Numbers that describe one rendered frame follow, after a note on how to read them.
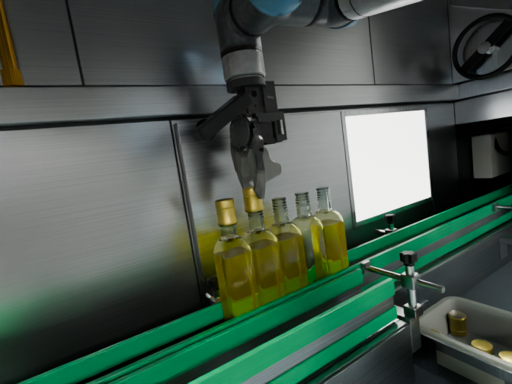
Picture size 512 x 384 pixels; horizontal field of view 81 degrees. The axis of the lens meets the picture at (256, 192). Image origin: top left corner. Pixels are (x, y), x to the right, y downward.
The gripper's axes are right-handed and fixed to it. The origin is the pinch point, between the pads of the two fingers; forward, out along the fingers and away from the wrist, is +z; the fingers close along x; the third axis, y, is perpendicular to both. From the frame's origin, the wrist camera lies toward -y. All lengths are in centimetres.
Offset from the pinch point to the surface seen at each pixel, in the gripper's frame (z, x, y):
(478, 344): 35, -22, 32
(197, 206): 2.2, 12.2, -6.5
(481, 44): -34, 3, 102
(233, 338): 21.5, -6.1, -10.6
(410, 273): 19.2, -15.2, 22.6
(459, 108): -14, 13, 107
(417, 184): 11, 13, 73
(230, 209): 2.0, -1.5, -5.5
